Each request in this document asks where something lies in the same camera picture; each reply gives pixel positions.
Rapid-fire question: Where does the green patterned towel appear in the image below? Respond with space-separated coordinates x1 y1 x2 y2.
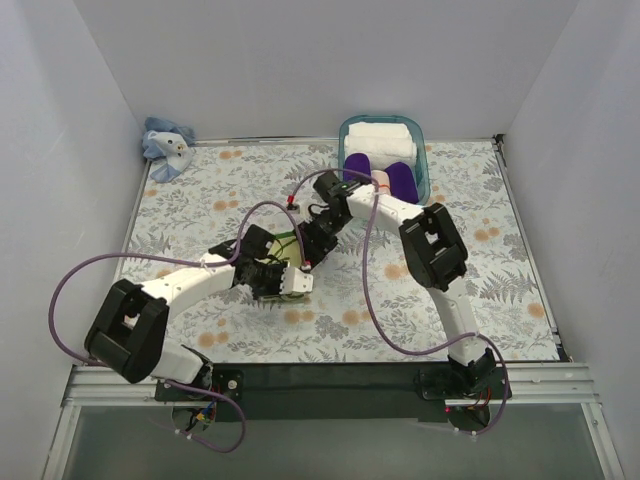
259 230 309 305

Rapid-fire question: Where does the blue towel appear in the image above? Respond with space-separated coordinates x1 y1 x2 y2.
142 116 196 183

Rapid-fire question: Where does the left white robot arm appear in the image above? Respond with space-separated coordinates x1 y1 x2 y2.
84 225 295 400

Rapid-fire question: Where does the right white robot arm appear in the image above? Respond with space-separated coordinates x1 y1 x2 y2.
297 168 501 398

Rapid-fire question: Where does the floral table mat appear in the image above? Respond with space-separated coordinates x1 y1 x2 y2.
116 141 560 363

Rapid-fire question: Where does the left purple rolled towel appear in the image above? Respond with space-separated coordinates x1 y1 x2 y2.
343 153 371 177

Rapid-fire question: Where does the purple rolled towel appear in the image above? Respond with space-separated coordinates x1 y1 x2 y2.
343 153 371 177
385 162 419 204

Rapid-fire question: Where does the peach orange rolled towel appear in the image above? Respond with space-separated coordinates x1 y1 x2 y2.
371 170 390 190

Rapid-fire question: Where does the right purple rolled towel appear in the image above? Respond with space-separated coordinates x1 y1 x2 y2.
385 162 419 204

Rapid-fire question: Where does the white rolled towel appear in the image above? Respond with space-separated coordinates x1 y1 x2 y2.
343 122 418 170

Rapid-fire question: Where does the teal plastic basket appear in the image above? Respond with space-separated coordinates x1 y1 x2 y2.
338 115 430 203

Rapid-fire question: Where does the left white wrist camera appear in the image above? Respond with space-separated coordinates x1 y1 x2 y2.
279 265 314 296

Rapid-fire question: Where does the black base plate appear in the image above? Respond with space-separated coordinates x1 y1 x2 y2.
154 363 512 424

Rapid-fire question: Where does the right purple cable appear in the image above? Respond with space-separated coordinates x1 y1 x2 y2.
285 167 512 437

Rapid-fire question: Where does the aluminium frame rail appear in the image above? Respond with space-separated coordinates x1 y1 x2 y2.
63 362 600 406

